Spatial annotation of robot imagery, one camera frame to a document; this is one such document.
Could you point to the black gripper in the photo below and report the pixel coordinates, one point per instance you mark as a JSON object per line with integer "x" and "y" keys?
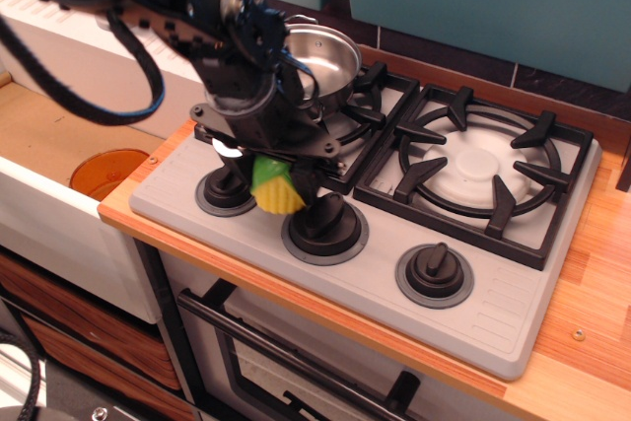
{"x": 251, "y": 110}

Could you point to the yellow green toy corncob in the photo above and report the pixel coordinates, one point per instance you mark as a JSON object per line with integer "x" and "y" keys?
{"x": 272, "y": 187}

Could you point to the small steel pot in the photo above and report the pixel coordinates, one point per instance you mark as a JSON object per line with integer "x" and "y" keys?
{"x": 333, "y": 58}

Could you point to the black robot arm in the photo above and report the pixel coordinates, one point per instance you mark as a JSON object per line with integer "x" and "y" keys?
{"x": 227, "y": 30}

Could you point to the black left stove knob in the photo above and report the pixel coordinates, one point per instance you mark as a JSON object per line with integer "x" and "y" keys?
{"x": 222, "y": 194}

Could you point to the black stove knob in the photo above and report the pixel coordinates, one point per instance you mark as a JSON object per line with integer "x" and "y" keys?
{"x": 222, "y": 194}
{"x": 434, "y": 276}
{"x": 330, "y": 232}

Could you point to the black middle stove knob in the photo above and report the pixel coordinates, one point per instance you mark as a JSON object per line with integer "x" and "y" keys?
{"x": 330, "y": 232}

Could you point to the grey toy stove top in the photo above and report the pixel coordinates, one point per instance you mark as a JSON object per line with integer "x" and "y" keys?
{"x": 494, "y": 329}

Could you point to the black right stove knob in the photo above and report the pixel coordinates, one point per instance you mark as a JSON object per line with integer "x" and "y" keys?
{"x": 434, "y": 276}

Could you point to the black left burner grate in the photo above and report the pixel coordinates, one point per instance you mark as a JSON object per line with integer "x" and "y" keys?
{"x": 359, "y": 126}

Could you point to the black burner grate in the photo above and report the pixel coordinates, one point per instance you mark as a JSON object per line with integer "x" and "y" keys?
{"x": 508, "y": 182}
{"x": 359, "y": 126}

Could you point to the orange plastic plate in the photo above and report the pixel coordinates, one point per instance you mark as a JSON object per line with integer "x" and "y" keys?
{"x": 99, "y": 175}

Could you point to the toy oven door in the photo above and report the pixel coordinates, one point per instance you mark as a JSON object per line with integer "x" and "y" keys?
{"x": 272, "y": 364}

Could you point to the white toy sink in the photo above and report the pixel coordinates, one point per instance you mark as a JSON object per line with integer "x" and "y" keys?
{"x": 42, "y": 218}

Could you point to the black right burner grate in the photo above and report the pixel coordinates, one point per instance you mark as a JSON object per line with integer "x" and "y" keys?
{"x": 508, "y": 182}

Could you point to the wooden drawer fronts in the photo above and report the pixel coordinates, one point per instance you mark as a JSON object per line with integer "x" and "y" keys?
{"x": 94, "y": 339}

